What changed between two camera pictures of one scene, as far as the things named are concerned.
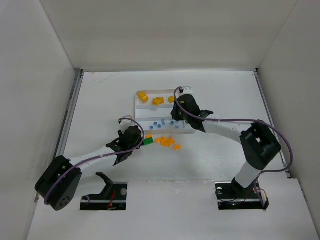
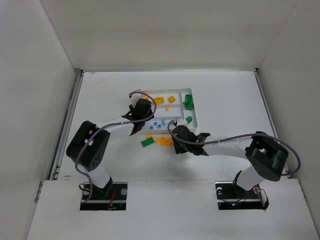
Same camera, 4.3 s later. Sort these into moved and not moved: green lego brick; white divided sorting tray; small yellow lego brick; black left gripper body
Moved: black left gripper body
Not moved: green lego brick; small yellow lego brick; white divided sorting tray
